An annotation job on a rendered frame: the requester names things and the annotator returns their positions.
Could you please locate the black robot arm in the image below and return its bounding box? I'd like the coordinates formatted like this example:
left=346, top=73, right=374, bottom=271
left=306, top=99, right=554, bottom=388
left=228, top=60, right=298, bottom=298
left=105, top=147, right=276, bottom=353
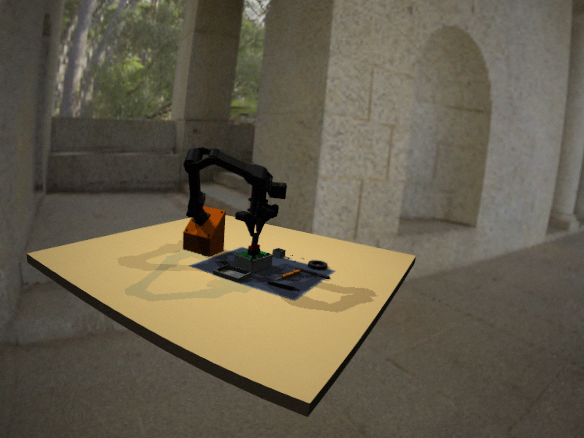
left=183, top=147, right=287, bottom=226

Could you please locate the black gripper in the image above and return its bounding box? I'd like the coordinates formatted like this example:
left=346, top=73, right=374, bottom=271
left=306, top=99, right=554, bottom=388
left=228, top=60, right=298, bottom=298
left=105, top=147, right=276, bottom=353
left=235, top=196, right=271, bottom=237

